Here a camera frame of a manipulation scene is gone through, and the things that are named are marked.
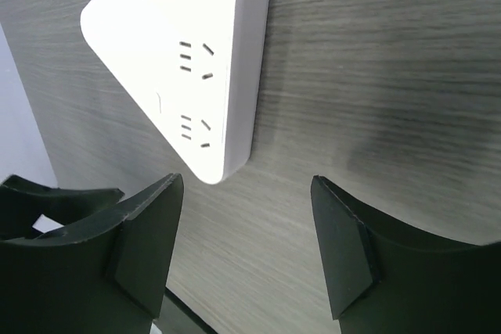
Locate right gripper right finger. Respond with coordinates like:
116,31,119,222
311,175,500,333

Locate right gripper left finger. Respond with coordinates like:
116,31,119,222
1,174,184,333

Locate white triangular socket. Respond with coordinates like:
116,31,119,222
80,0,269,185

